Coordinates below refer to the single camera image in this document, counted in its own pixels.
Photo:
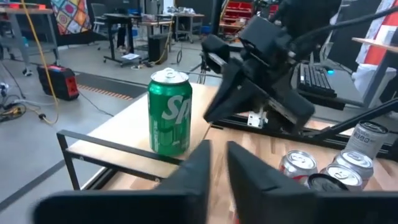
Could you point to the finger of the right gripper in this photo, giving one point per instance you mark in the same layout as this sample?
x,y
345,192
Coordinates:
x,y
232,77
233,104

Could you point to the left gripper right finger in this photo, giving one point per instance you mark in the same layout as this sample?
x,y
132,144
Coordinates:
x,y
295,208

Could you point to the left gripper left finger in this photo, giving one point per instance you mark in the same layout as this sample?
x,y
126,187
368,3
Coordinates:
x,y
124,208

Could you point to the green Sprite can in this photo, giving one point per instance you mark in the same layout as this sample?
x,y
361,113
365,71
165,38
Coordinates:
x,y
168,124

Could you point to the red storage bin rack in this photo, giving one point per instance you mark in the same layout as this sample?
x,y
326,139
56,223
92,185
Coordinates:
x,y
236,15

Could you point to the black computer keyboard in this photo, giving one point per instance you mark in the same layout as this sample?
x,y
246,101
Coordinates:
x,y
314,81

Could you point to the computer mouse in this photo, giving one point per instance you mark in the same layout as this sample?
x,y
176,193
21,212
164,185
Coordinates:
x,y
330,72

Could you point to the black computer tower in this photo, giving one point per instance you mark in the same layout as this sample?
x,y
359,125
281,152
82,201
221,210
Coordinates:
x,y
158,48

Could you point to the black mat with orange stripes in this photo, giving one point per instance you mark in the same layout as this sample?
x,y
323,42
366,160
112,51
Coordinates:
x,y
109,85

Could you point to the black rolling desk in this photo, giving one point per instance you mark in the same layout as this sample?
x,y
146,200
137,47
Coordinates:
x,y
119,18

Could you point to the red black power station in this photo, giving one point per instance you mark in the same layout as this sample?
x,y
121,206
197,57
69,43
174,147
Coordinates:
x,y
59,82

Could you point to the colourful patchwork quilt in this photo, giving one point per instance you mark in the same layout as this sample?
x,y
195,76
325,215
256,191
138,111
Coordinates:
x,y
71,15

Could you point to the grey metal table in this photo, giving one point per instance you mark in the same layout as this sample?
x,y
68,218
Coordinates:
x,y
28,11

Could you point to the white corner bracket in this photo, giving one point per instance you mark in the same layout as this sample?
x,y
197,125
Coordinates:
x,y
256,119

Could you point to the black metal table frame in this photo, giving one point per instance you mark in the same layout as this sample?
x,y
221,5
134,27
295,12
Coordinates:
x,y
329,141

